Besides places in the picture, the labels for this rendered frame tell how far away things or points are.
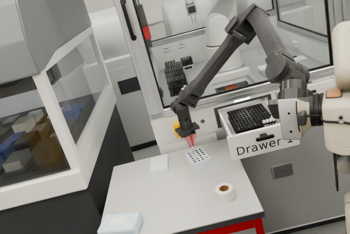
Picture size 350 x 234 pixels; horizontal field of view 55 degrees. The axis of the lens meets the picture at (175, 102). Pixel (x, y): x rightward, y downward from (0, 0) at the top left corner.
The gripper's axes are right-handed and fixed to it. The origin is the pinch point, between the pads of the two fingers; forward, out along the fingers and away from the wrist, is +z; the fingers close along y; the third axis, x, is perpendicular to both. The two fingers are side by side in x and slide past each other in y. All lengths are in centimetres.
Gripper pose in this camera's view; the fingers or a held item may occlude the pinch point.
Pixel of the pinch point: (191, 145)
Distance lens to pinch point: 156.3
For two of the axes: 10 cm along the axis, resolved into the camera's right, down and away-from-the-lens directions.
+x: 2.7, 2.7, -9.2
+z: 2.4, 9.1, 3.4
